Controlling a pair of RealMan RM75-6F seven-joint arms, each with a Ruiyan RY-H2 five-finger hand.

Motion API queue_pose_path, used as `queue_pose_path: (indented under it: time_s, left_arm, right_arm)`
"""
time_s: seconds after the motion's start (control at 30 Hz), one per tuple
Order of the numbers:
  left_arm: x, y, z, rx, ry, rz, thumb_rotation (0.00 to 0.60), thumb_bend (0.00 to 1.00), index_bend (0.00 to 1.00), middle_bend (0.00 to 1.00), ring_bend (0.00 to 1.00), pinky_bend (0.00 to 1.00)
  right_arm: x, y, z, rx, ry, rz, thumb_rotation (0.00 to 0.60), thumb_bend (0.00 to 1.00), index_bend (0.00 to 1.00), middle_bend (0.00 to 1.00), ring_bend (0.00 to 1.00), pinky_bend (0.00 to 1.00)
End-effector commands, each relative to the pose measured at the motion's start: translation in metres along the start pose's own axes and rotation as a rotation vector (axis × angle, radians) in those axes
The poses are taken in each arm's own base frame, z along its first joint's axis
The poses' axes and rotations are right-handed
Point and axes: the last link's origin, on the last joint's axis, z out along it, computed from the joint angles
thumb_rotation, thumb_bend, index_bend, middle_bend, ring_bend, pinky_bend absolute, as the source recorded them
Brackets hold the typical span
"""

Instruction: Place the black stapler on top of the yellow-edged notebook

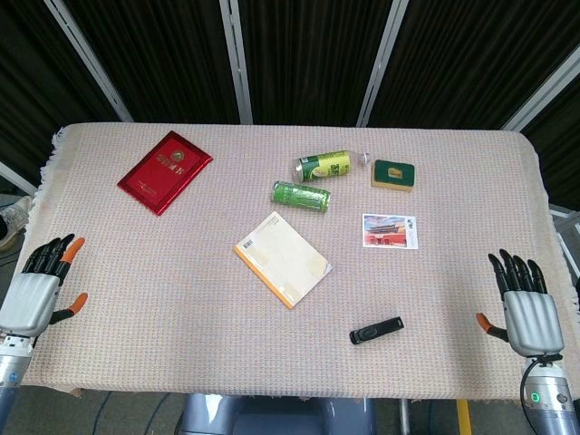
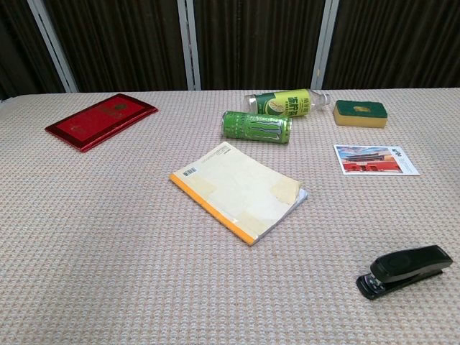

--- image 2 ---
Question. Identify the yellow spine notebook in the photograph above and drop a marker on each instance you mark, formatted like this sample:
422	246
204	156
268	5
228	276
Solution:
237	190

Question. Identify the postcard with red building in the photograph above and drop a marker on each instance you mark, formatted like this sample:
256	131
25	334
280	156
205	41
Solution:
373	160

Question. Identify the clear bottle with green label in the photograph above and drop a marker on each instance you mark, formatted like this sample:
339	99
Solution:
284	102

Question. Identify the red certificate folder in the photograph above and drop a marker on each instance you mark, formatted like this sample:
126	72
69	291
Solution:
98	120

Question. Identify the grey metal partition post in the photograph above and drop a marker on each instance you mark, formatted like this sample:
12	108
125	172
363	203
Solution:
52	43
188	43
323	43

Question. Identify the green Monster energy can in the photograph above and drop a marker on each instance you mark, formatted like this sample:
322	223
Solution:
257	127

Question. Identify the black stapler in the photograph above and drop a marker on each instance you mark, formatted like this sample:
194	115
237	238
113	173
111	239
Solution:
402	267

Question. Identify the green and yellow sponge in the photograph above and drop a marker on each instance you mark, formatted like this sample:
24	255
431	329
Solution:
360	113

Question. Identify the beige woven tablecloth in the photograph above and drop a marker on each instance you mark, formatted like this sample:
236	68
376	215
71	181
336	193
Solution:
108	233

